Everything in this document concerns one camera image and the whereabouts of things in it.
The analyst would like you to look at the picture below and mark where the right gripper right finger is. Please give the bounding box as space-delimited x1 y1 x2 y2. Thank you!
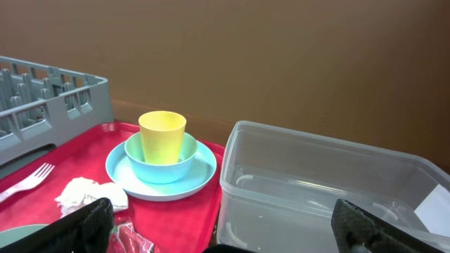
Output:
331 199 446 253

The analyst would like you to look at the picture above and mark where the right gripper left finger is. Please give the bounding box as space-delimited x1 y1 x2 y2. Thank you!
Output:
1 197 114 253

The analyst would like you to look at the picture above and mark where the red snack wrapper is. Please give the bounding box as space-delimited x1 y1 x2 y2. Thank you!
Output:
106 218 160 253

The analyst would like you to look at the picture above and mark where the white napkin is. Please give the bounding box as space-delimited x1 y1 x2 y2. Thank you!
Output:
55 177 129 217

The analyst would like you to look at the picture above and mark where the white plastic fork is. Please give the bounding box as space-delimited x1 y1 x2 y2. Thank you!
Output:
1 163 55 202

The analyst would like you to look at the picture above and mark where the green bowl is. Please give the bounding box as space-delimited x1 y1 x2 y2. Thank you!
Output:
0 224 46 247

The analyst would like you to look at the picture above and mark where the yellow plastic cup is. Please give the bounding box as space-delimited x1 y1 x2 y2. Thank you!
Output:
139 111 187 165

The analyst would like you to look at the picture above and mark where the grey dishwasher rack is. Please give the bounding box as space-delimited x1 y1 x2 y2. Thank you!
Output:
1 56 114 164

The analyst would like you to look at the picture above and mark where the clear plastic bin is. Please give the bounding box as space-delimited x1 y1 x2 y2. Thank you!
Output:
217 121 449 252

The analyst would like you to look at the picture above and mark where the light blue bowl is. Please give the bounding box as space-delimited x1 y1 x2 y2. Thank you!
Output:
124 132 198 184

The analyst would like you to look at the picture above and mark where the red plastic tray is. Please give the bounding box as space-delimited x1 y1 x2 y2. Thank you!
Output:
1 122 221 252

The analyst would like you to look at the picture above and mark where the light blue plate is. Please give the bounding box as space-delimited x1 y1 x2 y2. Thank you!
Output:
105 142 217 202

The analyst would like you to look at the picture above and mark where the black tray bin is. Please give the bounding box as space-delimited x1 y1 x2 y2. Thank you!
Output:
202 244 254 253

